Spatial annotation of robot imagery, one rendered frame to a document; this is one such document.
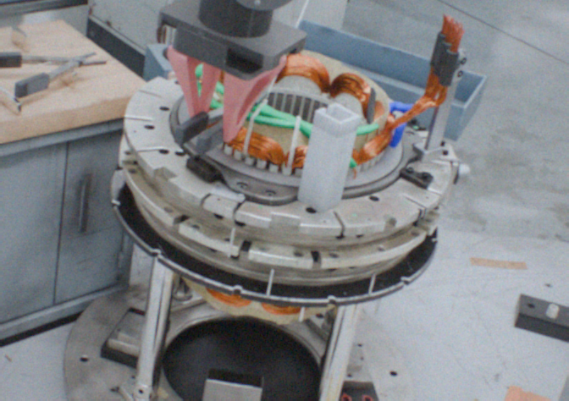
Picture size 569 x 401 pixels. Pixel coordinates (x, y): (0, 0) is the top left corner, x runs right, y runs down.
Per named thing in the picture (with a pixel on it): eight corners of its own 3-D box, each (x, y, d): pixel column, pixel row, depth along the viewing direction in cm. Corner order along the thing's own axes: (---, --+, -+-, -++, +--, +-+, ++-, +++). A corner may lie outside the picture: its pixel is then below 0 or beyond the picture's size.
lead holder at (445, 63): (445, 88, 100) (455, 54, 99) (410, 70, 103) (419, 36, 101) (470, 79, 103) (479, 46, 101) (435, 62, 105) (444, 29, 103)
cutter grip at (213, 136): (202, 156, 88) (206, 139, 87) (194, 152, 88) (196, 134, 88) (228, 139, 91) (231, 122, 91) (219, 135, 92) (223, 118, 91)
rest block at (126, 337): (162, 330, 123) (163, 315, 122) (142, 359, 119) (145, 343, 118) (126, 319, 124) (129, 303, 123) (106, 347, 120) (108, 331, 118)
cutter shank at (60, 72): (49, 84, 111) (49, 79, 111) (42, 81, 111) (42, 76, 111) (83, 64, 116) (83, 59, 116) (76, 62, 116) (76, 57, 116)
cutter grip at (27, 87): (19, 100, 108) (19, 85, 107) (13, 96, 108) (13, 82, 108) (48, 88, 111) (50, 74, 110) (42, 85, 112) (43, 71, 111)
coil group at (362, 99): (365, 129, 110) (373, 91, 108) (320, 102, 114) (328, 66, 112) (376, 124, 112) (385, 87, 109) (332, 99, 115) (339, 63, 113)
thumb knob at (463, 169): (455, 189, 111) (461, 168, 110) (450, 177, 113) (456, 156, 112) (466, 191, 111) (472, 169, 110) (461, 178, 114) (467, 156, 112)
